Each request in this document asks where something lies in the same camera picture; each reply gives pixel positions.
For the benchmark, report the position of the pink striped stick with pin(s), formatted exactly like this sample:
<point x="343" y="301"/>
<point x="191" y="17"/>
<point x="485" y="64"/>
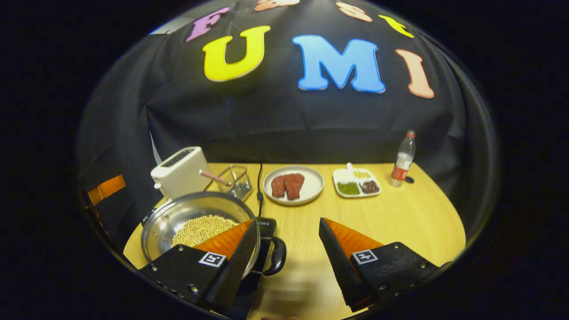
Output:
<point x="213" y="176"/>

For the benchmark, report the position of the small yellow bean pile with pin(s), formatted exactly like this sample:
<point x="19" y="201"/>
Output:
<point x="361" y="174"/>

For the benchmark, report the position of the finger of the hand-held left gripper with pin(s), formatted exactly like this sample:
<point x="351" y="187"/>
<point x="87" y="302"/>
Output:
<point x="106" y="189"/>

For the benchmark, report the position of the clear plastic water bottle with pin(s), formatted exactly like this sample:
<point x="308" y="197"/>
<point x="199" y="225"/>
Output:
<point x="402" y="162"/>

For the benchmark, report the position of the pile of dark beans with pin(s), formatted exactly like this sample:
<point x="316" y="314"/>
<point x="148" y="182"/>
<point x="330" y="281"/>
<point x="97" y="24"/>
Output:
<point x="370" y="186"/>

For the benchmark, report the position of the white divided dish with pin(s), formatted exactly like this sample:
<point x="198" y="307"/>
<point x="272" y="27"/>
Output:
<point x="342" y="175"/>

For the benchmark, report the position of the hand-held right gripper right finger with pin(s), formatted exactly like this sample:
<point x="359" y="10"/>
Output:
<point x="342" y="271"/>

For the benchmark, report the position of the round white plate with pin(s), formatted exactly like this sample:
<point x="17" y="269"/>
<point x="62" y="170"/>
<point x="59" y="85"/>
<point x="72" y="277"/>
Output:
<point x="313" y="184"/>

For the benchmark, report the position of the pile of soybeans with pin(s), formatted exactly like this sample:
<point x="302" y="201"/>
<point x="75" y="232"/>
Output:
<point x="204" y="229"/>

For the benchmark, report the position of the stainless steel pot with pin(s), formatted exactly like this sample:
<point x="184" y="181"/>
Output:
<point x="164" y="222"/>

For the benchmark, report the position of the white toaster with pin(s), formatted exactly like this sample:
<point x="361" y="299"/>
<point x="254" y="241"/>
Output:
<point x="178" y="175"/>

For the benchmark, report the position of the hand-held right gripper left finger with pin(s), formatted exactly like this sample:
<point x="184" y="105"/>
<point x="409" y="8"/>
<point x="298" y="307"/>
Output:
<point x="233" y="275"/>

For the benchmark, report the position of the pile of green beans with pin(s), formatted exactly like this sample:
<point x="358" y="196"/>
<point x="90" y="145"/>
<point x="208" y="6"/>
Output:
<point x="348" y="188"/>

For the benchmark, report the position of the black induction cooktop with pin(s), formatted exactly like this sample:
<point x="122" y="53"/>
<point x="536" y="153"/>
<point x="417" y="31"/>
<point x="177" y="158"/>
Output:
<point x="266" y="229"/>

